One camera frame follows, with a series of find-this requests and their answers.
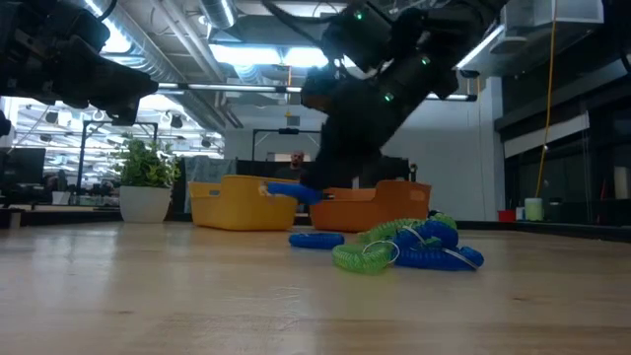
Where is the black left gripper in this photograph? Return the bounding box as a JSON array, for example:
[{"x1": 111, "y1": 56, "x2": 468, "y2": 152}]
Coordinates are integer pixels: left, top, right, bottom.
[{"x1": 0, "y1": 29, "x2": 160, "y2": 127}]

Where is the green artificial plant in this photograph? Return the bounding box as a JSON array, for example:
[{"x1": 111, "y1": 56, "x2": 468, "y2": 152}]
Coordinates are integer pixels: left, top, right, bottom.
[{"x1": 112, "y1": 138, "x2": 182, "y2": 189}]

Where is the white ceiling air unit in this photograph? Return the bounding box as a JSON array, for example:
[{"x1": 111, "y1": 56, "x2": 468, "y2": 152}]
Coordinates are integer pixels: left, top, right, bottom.
[{"x1": 501, "y1": 0, "x2": 605, "y2": 39}]

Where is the yellow hanging cable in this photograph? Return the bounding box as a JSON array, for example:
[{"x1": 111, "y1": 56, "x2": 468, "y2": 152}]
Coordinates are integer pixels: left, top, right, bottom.
[{"x1": 534, "y1": 0, "x2": 558, "y2": 199}]

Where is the blue spring coil keychain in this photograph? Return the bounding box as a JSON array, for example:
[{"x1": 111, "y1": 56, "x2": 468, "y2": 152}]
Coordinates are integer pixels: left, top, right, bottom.
[
  {"x1": 393, "y1": 245, "x2": 485, "y2": 272},
  {"x1": 288, "y1": 232, "x2": 346, "y2": 250},
  {"x1": 267, "y1": 180, "x2": 325, "y2": 206},
  {"x1": 392, "y1": 219, "x2": 460, "y2": 251}
]

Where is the orange plastic bin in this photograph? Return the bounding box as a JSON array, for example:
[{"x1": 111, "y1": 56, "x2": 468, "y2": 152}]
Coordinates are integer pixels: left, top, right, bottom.
[{"x1": 309, "y1": 179, "x2": 433, "y2": 234}]

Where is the silver flexible air duct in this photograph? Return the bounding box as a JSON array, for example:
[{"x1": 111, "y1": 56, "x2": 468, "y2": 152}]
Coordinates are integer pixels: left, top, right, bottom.
[{"x1": 199, "y1": 0, "x2": 242, "y2": 31}]

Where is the long ceiling light bar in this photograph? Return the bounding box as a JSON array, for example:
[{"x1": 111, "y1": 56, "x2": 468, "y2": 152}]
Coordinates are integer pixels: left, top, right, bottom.
[{"x1": 156, "y1": 81, "x2": 303, "y2": 95}]

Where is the grey ribbed ceiling duct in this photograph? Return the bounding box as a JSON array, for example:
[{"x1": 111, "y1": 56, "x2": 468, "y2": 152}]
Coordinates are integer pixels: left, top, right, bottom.
[{"x1": 73, "y1": 0, "x2": 245, "y2": 130}]

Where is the bright ceiling light panel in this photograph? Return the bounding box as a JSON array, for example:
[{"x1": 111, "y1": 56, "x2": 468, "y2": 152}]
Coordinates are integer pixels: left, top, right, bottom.
[{"x1": 209, "y1": 42, "x2": 330, "y2": 69}]

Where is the black metal frame stand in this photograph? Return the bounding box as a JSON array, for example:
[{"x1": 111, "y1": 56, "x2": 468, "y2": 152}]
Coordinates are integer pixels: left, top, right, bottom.
[{"x1": 251, "y1": 126, "x2": 324, "y2": 162}]

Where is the white plant pot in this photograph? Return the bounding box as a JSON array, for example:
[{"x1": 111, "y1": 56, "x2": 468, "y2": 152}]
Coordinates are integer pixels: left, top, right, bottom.
[{"x1": 118, "y1": 184, "x2": 173, "y2": 224}]

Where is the pale green cup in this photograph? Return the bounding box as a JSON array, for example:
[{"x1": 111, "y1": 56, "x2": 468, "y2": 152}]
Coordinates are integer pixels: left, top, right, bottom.
[{"x1": 524, "y1": 196, "x2": 544, "y2": 223}]

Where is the person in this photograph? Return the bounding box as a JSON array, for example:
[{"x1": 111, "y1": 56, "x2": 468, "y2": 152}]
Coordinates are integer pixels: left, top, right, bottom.
[{"x1": 274, "y1": 150, "x2": 310, "y2": 181}]

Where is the black computer monitor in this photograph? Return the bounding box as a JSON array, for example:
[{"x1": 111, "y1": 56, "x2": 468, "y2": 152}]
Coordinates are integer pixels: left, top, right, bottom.
[{"x1": 0, "y1": 146, "x2": 47, "y2": 186}]

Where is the yellow plastic bin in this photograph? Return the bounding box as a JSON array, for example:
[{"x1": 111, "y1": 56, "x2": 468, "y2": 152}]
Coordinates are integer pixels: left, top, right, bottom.
[{"x1": 188, "y1": 174, "x2": 300, "y2": 232}]

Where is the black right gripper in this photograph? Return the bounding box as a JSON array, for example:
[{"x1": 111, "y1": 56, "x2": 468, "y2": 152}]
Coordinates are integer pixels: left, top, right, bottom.
[{"x1": 313, "y1": 101, "x2": 403, "y2": 191}]

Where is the grey cloth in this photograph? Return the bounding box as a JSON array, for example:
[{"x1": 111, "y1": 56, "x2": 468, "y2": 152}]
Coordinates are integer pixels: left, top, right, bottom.
[{"x1": 182, "y1": 155, "x2": 239, "y2": 214}]

